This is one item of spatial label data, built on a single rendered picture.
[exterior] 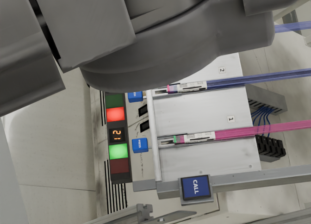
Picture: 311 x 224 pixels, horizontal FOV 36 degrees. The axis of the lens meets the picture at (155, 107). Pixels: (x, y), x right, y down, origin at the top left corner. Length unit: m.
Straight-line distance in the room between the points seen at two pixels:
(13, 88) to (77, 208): 1.49
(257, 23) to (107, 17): 0.07
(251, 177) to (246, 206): 0.35
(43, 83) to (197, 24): 0.07
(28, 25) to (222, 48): 0.09
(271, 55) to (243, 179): 0.80
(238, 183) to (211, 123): 0.13
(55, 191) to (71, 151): 0.16
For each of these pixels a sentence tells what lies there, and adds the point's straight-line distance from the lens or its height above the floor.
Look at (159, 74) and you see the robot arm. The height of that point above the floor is 1.24.
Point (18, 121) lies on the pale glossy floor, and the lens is 1.64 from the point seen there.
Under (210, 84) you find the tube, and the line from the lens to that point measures 0.97.
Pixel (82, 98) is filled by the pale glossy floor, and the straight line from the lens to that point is 1.81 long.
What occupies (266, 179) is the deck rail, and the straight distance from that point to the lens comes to 0.91.
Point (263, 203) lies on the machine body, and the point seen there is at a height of 0.62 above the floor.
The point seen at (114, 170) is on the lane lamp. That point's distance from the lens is 0.94.
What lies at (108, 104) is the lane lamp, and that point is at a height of 0.65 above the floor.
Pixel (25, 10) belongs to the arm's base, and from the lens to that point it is 0.17.
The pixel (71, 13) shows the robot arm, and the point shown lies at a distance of 0.18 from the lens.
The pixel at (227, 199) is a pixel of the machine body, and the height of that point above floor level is 0.62.
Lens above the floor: 1.37
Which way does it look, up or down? 42 degrees down
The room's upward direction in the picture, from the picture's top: 61 degrees clockwise
